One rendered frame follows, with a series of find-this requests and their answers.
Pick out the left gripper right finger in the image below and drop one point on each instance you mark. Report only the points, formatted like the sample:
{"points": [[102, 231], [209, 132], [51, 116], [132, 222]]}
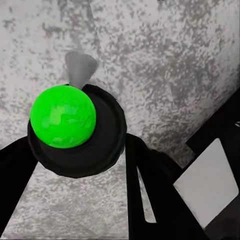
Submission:
{"points": [[174, 220]]}

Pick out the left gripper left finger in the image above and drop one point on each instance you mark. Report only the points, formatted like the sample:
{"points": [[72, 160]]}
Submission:
{"points": [[17, 164]]}

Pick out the insectifuge atomizer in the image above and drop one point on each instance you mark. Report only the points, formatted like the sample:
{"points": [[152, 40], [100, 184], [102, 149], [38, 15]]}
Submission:
{"points": [[77, 130]]}

